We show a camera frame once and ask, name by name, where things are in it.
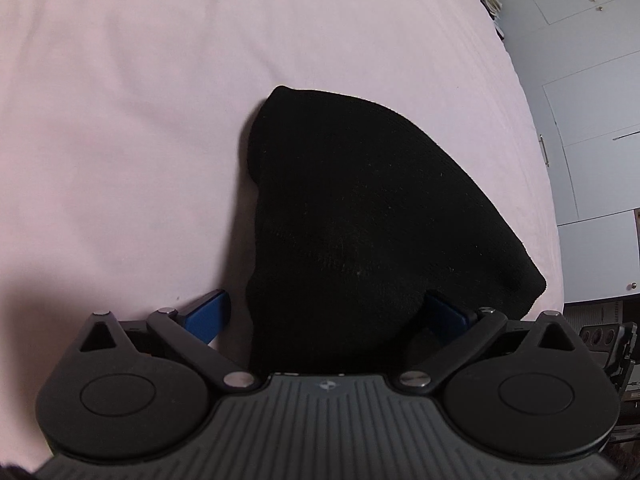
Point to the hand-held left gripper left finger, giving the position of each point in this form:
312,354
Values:
207,315

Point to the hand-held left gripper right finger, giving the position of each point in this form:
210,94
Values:
444,317

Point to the black knit beanie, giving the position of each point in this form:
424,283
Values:
360,210

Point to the bed with pink sheet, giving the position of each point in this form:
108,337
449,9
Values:
125,110

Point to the white wardrobe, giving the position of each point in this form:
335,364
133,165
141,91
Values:
590,110

